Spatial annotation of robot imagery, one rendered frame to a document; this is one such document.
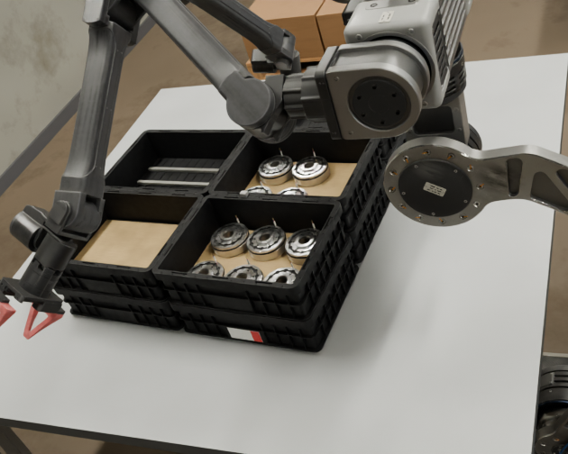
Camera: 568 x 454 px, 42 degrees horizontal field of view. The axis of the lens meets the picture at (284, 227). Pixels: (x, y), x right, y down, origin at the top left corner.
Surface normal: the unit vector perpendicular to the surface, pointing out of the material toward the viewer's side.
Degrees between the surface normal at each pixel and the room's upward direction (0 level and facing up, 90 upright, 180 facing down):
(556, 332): 0
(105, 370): 0
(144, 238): 0
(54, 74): 90
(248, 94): 39
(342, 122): 90
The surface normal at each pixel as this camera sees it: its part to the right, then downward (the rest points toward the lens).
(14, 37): 0.91, 0.00
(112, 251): -0.27, -0.75
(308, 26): -0.35, 0.66
